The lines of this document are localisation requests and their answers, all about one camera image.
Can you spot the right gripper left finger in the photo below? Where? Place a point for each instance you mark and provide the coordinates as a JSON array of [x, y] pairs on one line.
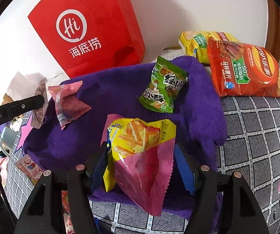
[[99, 169]]

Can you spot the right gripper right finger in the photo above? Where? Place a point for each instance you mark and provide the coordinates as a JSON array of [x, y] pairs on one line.
[[186, 173]]

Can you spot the pink yellow crisps packet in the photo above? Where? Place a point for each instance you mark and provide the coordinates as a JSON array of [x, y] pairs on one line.
[[140, 159]]

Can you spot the strawberry white snack packet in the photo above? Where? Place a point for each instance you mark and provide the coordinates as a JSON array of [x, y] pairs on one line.
[[29, 167]]

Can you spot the pink wafer packet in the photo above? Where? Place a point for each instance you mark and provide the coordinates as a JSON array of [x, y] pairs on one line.
[[68, 107]]

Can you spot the green snack packet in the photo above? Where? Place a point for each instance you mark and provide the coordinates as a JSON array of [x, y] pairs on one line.
[[167, 80]]

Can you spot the red small snack packet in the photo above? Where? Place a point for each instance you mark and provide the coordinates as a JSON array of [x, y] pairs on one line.
[[65, 201]]

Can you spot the pale pink candy packet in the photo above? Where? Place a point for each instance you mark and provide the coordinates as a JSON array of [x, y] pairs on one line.
[[38, 114]]

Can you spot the pink paper star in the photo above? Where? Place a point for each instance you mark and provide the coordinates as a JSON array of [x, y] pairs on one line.
[[23, 132]]

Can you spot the white plastic bag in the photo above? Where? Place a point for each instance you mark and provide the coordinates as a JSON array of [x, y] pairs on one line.
[[25, 86]]

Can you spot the purple towel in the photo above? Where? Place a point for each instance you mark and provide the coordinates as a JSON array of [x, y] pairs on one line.
[[198, 116]]

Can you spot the orange chips bag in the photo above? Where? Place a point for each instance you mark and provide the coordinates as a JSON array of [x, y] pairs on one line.
[[240, 69]]

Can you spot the yellow chips bag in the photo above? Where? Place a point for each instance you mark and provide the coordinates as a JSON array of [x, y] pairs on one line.
[[194, 43]]

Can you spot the red paper shopping bag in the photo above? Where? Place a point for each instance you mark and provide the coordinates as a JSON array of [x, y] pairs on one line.
[[86, 36]]

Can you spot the wooden door frame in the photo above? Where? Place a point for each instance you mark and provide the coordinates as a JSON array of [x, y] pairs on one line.
[[273, 29]]

